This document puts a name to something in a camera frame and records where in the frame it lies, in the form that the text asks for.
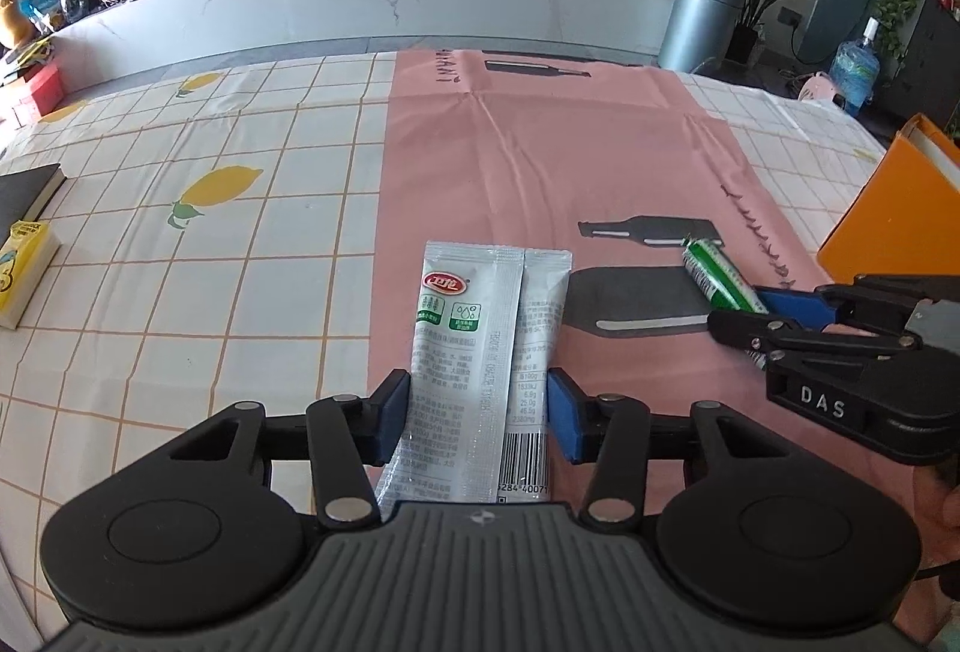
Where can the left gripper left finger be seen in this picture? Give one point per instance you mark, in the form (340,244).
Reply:
(341,436)

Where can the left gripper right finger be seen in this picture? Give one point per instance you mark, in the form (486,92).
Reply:
(616,436)

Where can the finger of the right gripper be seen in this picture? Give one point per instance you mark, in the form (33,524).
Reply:
(780,339)
(808,309)

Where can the white sachet strip pack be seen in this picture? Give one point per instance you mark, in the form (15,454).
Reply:
(487,319)

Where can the person hand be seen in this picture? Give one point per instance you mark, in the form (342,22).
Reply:
(935,499)

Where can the orange white storage box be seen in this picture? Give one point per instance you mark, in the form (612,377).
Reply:
(905,220)

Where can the pink paper mat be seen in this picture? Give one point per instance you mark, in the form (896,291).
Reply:
(614,164)

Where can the pink small heater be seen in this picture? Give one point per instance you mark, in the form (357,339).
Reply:
(819,87)

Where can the blue water bottle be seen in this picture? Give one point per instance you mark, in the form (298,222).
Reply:
(855,69)

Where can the silver trash can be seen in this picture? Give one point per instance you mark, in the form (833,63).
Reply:
(698,35)

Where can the yellow small box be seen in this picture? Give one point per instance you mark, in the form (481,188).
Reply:
(26,254)

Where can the black notebook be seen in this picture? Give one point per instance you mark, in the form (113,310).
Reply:
(24,195)

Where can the white TV console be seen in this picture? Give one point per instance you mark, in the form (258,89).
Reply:
(147,34)

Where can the red box at left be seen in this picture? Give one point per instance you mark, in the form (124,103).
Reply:
(46,89)

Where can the yellow plush toy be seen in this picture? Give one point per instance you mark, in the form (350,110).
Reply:
(16,28)

